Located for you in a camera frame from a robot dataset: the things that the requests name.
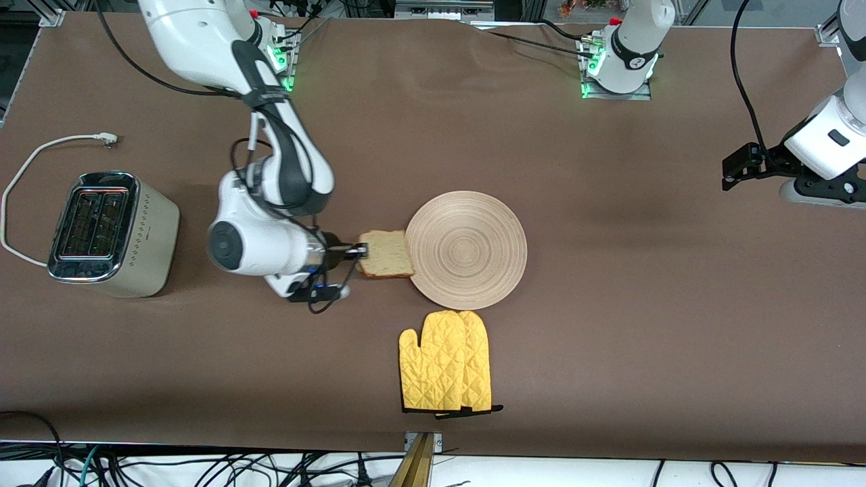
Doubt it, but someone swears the slice of bread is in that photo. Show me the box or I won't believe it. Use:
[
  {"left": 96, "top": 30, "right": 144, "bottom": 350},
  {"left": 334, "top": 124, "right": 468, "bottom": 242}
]
[{"left": 356, "top": 230, "right": 415, "bottom": 279}]

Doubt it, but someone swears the round wooden plate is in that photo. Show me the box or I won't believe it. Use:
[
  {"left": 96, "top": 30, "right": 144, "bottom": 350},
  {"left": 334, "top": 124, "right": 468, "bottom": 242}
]
[{"left": 405, "top": 191, "right": 528, "bottom": 311}]

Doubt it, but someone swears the silver two-slot toaster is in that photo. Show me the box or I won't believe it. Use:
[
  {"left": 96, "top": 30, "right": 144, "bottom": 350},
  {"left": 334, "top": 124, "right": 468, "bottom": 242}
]
[{"left": 47, "top": 170, "right": 181, "bottom": 298}]

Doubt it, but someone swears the yellow quilted oven mitt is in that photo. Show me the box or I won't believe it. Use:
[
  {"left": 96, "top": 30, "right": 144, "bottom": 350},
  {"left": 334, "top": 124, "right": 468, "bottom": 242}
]
[
  {"left": 398, "top": 310, "right": 469, "bottom": 413},
  {"left": 459, "top": 310, "right": 505, "bottom": 419}
]

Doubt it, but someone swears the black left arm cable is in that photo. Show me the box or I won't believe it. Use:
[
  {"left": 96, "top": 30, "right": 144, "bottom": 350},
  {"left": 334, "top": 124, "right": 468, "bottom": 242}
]
[{"left": 729, "top": 0, "right": 772, "bottom": 160}]

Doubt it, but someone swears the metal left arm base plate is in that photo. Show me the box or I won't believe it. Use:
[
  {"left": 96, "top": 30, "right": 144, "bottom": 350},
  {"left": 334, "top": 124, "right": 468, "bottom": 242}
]
[{"left": 578, "top": 34, "right": 654, "bottom": 101}]

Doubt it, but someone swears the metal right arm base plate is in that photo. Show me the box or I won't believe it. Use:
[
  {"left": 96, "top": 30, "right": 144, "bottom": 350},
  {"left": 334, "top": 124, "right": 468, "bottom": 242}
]
[{"left": 269, "top": 17, "right": 302, "bottom": 93}]

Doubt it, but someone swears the gold aluminium profile post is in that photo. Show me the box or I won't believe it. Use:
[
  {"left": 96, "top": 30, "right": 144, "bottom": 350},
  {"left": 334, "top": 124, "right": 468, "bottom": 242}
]
[{"left": 389, "top": 433, "right": 439, "bottom": 487}]

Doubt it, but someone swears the black base cable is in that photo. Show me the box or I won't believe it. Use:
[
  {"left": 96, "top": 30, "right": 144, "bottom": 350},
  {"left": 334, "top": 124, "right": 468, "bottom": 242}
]
[{"left": 482, "top": 28, "right": 593, "bottom": 58}]

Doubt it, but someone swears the white toaster power cable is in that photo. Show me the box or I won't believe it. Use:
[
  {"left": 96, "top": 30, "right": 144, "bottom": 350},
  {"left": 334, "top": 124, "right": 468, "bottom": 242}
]
[{"left": 0, "top": 133, "right": 119, "bottom": 266}]

